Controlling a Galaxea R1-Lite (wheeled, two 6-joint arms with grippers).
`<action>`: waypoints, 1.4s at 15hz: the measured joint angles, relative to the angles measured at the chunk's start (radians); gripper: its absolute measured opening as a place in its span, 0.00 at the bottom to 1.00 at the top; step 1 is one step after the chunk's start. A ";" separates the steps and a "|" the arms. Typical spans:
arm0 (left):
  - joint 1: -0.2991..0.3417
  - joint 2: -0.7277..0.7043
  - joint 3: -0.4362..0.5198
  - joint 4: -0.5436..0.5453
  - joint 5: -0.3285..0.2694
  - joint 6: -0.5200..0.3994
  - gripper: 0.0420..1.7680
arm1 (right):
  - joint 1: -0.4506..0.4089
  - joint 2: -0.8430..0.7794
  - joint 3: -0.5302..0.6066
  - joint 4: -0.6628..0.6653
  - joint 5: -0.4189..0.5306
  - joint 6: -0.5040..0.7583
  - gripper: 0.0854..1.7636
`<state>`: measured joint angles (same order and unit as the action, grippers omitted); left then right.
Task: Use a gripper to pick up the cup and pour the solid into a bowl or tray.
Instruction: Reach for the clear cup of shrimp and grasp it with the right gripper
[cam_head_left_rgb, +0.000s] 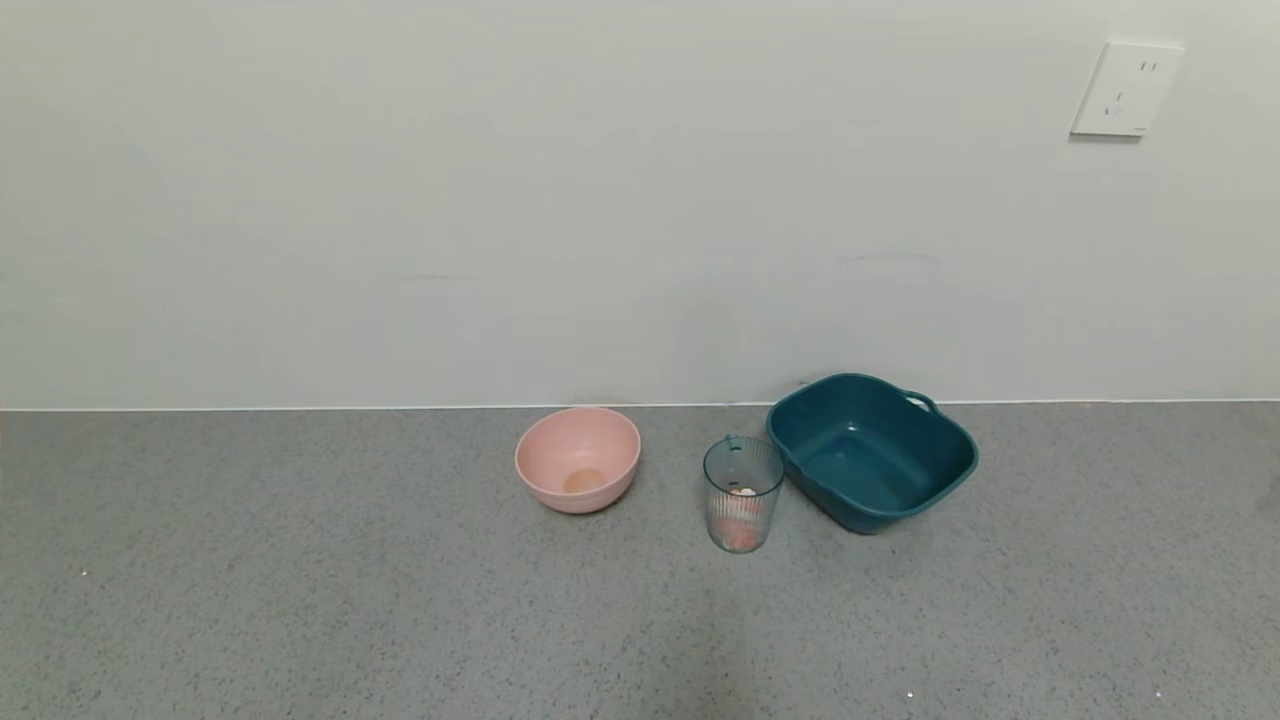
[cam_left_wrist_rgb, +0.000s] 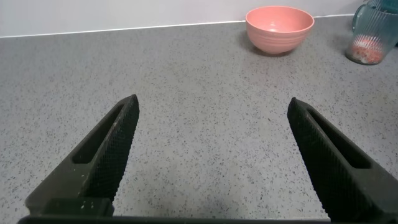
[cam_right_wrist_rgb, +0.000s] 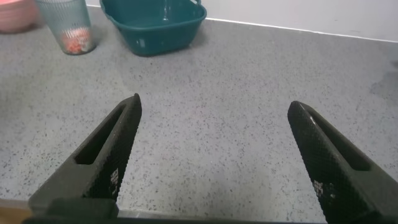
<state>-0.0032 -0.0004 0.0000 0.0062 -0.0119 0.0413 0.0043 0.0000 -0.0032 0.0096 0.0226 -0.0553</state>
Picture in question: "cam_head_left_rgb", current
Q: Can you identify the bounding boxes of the pink and white chips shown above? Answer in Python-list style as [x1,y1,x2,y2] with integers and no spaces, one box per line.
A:
[714,486,770,552]

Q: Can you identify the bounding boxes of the clear ribbed plastic cup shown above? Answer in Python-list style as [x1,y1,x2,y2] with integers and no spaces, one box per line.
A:
[702,434,786,554]

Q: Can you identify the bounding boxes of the pink round bowl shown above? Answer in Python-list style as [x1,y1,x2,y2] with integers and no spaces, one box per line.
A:
[514,406,642,515]

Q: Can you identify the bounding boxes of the white wall socket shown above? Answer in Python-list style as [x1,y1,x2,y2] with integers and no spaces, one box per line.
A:
[1070,41,1185,138]

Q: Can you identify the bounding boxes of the teal plastic basin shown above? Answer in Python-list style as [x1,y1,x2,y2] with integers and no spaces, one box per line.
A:
[766,373,980,535]

